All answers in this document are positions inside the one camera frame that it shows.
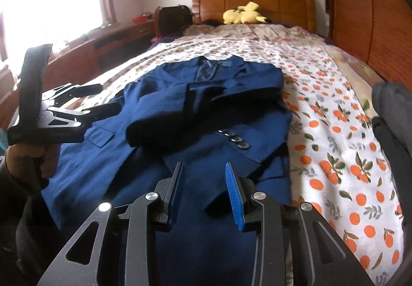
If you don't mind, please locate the navy blue blazer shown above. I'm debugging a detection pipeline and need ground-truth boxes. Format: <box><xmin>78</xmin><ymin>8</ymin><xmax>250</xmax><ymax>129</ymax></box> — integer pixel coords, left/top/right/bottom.
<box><xmin>42</xmin><ymin>55</ymin><xmax>293</xmax><ymax>286</ymax></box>

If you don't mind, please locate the wooden slatted wardrobe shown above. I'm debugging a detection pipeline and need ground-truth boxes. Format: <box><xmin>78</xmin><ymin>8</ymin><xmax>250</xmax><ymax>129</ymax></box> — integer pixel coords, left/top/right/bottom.
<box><xmin>320</xmin><ymin>0</ymin><xmax>412</xmax><ymax>87</ymax></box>

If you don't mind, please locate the floral quilt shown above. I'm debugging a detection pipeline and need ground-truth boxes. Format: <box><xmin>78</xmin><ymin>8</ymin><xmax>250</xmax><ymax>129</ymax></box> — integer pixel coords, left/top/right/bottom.
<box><xmin>183</xmin><ymin>23</ymin><xmax>383</xmax><ymax>87</ymax></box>

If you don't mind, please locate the wooden headboard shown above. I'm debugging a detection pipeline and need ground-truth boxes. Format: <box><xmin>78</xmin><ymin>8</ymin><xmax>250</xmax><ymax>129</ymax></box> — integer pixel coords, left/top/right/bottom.
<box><xmin>192</xmin><ymin>0</ymin><xmax>316</xmax><ymax>27</ymax></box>

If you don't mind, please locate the yellow plush toy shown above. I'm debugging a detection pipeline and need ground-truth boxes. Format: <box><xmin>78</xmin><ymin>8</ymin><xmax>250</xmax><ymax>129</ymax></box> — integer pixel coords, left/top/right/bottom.
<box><xmin>223</xmin><ymin>2</ymin><xmax>268</xmax><ymax>26</ymax></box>

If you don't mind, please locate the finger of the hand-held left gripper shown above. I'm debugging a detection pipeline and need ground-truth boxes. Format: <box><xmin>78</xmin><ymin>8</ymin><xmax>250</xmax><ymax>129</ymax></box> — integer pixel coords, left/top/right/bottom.
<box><xmin>40</xmin><ymin>83</ymin><xmax>104</xmax><ymax>106</ymax></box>
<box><xmin>48</xmin><ymin>102</ymin><xmax>122</xmax><ymax>127</ymax></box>

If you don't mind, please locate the wooden desk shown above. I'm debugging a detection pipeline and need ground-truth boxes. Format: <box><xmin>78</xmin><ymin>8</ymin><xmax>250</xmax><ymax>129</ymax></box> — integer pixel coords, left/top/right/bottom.
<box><xmin>0</xmin><ymin>20</ymin><xmax>155</xmax><ymax>132</ymax></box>

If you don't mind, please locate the orange print bed sheet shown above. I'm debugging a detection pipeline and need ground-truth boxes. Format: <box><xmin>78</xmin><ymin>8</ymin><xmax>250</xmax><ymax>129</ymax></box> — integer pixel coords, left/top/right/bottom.
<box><xmin>42</xmin><ymin>27</ymin><xmax>404</xmax><ymax>274</ymax></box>

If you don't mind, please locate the person's left hand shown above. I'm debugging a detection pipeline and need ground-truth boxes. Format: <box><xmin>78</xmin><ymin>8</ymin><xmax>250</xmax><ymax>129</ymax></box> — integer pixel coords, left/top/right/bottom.
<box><xmin>5</xmin><ymin>143</ymin><xmax>59</xmax><ymax>190</ymax></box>

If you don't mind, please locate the dark grey clothing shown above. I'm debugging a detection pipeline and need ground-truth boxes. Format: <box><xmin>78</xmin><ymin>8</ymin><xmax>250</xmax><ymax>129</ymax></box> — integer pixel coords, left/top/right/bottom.
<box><xmin>372</xmin><ymin>82</ymin><xmax>412</xmax><ymax>257</ymax></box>

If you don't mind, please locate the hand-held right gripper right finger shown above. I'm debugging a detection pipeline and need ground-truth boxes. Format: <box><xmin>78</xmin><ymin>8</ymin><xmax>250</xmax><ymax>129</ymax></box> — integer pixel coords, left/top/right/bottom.
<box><xmin>225</xmin><ymin>161</ymin><xmax>375</xmax><ymax>286</ymax></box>

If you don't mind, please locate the person's left forearm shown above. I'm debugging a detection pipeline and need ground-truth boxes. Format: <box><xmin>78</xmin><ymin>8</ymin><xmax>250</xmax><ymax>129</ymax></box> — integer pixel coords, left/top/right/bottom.
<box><xmin>0</xmin><ymin>154</ymin><xmax>65</xmax><ymax>286</ymax></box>

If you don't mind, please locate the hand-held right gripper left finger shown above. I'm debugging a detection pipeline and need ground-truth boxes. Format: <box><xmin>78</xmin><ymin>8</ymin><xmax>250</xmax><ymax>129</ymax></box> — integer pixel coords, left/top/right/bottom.
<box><xmin>37</xmin><ymin>161</ymin><xmax>185</xmax><ymax>286</ymax></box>

